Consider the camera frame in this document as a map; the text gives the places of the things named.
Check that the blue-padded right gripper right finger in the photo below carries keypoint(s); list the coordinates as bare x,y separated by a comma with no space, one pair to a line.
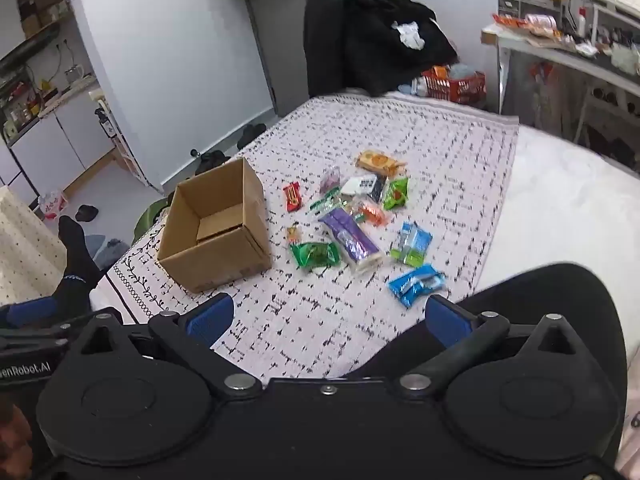
466,338

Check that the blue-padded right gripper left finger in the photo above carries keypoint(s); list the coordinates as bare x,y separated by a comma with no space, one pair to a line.
188,340

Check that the blue green snack packet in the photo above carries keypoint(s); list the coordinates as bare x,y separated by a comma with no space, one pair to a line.
411,246

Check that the purple wafer pack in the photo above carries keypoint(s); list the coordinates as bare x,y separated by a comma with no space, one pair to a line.
360,251

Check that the orange sausage snack bag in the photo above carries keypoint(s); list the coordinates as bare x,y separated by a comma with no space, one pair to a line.
363,209

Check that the white black snack packet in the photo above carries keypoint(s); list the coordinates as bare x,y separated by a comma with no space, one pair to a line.
371,186

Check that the orange cracker packet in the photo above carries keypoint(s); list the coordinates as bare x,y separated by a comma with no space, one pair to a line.
380,163

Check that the purple round snack packet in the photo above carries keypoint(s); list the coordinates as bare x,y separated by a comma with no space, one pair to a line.
331,179

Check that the person's left hand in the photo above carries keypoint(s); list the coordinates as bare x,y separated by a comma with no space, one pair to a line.
15,438

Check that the black sock foot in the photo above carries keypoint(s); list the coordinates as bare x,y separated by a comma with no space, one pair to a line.
80,276

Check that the dotted cream tablecloth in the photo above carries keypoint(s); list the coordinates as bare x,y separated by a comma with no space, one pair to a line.
32,258

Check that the open cardboard box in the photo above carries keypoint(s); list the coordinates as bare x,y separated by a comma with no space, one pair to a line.
216,229

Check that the green cartoon floor mat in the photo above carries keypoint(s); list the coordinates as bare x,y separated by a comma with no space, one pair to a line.
149,217

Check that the red white plastic bag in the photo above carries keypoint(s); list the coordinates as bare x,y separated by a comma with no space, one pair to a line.
52,204

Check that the small yellow candy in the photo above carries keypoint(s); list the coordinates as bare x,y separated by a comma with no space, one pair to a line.
292,235

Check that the light green snack packet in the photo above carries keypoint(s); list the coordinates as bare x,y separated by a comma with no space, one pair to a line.
396,194

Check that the white black-patterned bed blanket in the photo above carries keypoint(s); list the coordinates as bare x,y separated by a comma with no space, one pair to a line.
301,229

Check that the red candy bar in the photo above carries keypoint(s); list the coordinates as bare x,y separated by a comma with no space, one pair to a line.
293,197

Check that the white kitchen cabinet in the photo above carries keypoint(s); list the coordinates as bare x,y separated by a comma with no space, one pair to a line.
64,142

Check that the green striped biscuit packet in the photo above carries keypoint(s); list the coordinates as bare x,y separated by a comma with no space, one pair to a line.
327,202

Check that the black slippers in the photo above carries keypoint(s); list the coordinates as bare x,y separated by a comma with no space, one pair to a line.
249,134

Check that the red plastic basket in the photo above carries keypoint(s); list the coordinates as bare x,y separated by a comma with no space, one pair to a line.
464,86

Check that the black clothes pile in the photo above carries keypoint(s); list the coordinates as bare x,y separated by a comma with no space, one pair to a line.
371,45

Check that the cluttered white desk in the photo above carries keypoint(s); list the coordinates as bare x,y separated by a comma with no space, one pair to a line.
582,58

